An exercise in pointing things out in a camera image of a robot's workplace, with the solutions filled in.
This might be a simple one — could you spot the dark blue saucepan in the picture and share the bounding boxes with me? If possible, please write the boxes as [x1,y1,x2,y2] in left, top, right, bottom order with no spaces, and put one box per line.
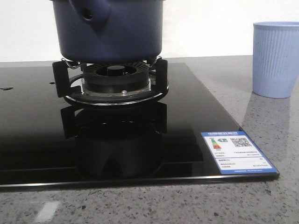
[52,0,164,63]

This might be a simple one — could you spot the light blue ribbed cup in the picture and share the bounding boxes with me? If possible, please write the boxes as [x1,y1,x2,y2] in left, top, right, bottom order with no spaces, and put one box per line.
[253,21,299,98]

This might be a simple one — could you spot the right burner with pot support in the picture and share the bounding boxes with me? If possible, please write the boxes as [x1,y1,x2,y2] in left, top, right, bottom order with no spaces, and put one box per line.
[52,56,169,107]

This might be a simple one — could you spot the blue energy label sticker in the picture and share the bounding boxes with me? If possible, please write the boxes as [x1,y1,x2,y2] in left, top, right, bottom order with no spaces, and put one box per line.
[201,131,277,175]

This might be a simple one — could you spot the black glass gas stove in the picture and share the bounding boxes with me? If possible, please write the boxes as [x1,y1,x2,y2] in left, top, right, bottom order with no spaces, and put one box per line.
[0,63,279,190]

